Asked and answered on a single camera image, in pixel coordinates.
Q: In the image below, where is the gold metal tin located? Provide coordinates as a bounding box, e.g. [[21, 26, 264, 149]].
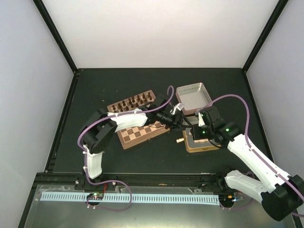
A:
[[182, 129, 219, 153]]

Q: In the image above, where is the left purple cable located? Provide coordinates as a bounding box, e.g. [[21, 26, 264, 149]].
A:
[[77, 85, 175, 211]]

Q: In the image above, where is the wooden chess board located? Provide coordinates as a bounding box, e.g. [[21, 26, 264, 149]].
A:
[[107, 90, 169, 150]]

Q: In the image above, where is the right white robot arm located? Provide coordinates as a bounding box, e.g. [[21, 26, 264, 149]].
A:
[[191, 106, 304, 221]]

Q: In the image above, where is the small circuit board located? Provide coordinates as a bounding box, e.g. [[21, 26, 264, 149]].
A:
[[86, 193, 104, 200], [218, 195, 244, 202]]

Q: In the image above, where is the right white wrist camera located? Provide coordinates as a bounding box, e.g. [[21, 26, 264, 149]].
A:
[[196, 111, 205, 127]]

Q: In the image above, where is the black mounting rail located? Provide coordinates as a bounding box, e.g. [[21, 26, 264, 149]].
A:
[[33, 173, 233, 192]]

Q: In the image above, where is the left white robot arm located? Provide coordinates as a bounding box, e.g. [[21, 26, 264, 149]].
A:
[[77, 96, 192, 190]]

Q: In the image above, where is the light blue cable duct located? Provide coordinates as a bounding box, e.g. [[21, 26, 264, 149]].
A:
[[40, 192, 220, 206]]

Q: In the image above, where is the left small circuit board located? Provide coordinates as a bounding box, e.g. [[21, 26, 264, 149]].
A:
[[86, 193, 104, 200]]

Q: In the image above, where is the right small circuit board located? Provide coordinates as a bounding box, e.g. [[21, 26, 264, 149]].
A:
[[218, 195, 244, 202]]

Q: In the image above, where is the light chess piece pile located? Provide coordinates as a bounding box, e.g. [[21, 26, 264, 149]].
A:
[[194, 139, 208, 143]]

